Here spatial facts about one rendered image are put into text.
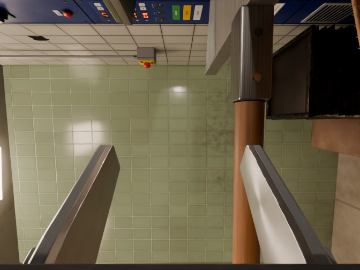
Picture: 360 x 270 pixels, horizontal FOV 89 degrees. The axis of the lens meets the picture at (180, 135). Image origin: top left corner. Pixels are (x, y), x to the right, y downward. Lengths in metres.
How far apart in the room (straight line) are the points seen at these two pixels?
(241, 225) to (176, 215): 1.42
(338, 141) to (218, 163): 0.79
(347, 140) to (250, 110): 0.84
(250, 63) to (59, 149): 1.63
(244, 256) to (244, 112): 0.16
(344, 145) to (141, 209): 1.36
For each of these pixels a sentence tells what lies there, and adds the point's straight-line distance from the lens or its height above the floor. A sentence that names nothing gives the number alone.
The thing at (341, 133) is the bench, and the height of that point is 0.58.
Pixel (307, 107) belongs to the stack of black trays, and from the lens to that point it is 0.71.
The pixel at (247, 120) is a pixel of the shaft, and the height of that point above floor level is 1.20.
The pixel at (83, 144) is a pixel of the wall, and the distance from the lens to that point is 1.63.
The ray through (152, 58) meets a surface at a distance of 1.14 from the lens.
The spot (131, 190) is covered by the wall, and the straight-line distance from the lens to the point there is 1.59.
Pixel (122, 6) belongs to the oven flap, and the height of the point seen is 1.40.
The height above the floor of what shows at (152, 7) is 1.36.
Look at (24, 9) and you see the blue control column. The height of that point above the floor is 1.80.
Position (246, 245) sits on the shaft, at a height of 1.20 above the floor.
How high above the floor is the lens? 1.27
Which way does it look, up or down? level
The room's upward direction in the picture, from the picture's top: 90 degrees counter-clockwise
